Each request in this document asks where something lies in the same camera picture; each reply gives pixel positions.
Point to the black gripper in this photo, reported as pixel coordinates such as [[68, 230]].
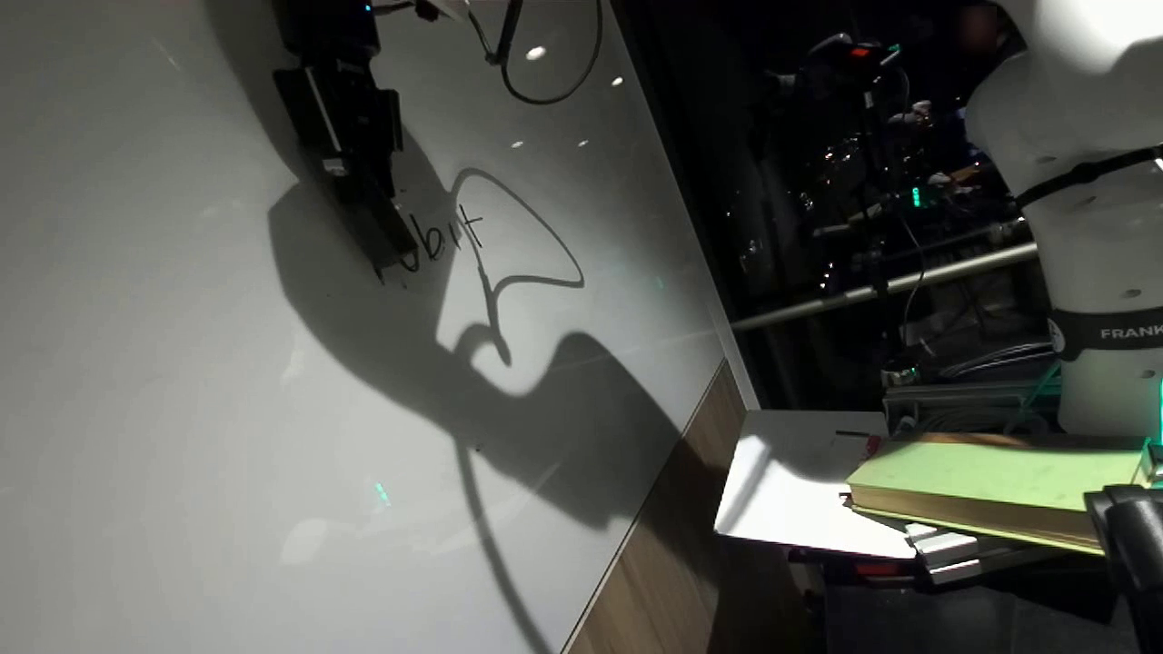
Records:
[[332, 83]]

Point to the large grey whiteboard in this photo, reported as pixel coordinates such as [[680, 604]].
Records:
[[182, 364]]

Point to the stack of dark equipment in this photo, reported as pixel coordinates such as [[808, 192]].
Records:
[[968, 377]]

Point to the person in background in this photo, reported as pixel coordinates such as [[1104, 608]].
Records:
[[988, 36]]

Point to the small silver block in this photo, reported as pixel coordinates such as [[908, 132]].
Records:
[[947, 555]]

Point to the green notebook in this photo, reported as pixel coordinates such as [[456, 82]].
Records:
[[1005, 490]]

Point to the silver metal rail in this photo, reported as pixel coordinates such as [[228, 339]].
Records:
[[897, 283]]

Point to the black round mount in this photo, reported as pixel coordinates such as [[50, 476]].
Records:
[[1132, 556]]

